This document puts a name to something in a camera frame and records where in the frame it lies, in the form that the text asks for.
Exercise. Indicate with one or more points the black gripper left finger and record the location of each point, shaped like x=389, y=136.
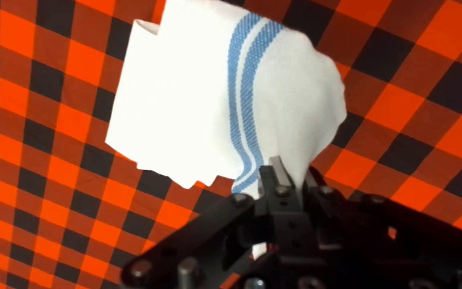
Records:
x=226, y=242

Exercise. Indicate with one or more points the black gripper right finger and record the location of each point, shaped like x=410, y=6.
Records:
x=392, y=242

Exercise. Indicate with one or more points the white towel with blue stripes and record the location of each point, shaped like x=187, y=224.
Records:
x=189, y=107

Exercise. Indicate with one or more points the red black plaid tablecloth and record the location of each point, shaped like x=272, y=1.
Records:
x=44, y=161

